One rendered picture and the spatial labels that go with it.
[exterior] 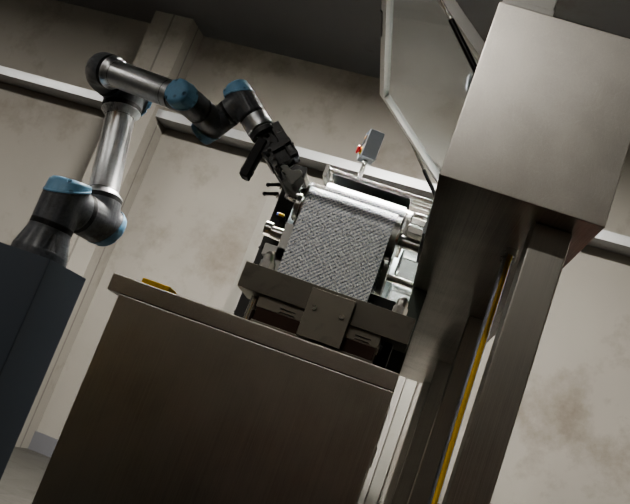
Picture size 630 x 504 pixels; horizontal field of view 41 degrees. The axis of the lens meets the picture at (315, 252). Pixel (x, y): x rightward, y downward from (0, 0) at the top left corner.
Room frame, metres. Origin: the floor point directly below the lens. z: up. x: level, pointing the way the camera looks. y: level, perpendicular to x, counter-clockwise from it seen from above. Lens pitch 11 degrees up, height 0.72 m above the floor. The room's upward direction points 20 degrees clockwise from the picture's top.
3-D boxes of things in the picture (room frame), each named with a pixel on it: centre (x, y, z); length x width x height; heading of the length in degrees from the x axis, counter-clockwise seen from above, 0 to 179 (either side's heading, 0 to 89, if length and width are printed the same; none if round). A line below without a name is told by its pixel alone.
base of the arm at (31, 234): (2.25, 0.68, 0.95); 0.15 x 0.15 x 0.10
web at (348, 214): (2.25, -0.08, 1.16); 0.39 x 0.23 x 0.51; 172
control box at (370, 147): (2.68, -0.04, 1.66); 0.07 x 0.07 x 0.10; 8
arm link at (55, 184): (2.25, 0.68, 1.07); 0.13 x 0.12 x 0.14; 147
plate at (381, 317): (1.94, -0.07, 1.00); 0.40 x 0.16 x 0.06; 82
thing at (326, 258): (2.06, -0.05, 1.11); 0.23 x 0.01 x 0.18; 82
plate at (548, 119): (2.72, -0.47, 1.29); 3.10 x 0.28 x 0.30; 172
